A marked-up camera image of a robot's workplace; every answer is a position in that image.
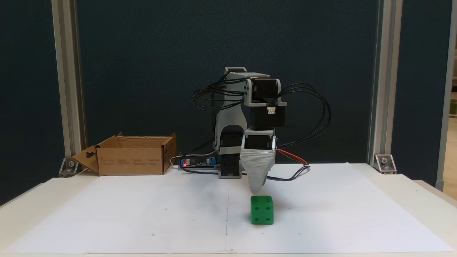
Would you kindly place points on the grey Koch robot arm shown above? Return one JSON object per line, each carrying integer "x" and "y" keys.
{"x": 232, "y": 114}

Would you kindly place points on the aluminium corner bracket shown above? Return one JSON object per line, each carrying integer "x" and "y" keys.
{"x": 385, "y": 164}
{"x": 69, "y": 167}

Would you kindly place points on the green dice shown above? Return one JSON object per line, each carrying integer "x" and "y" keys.
{"x": 262, "y": 213}

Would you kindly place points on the blue circuit board red LED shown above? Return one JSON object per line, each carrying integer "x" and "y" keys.
{"x": 200, "y": 162}

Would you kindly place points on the pale grey panel frame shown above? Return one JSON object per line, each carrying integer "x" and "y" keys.
{"x": 447, "y": 107}

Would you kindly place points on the open brown cardboard box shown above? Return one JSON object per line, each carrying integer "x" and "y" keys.
{"x": 132, "y": 164}

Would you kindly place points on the grey ridged fixed gripper finger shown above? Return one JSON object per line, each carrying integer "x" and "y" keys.
{"x": 257, "y": 167}

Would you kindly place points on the aluminium frame post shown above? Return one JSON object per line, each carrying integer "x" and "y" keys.
{"x": 69, "y": 89}
{"x": 385, "y": 89}

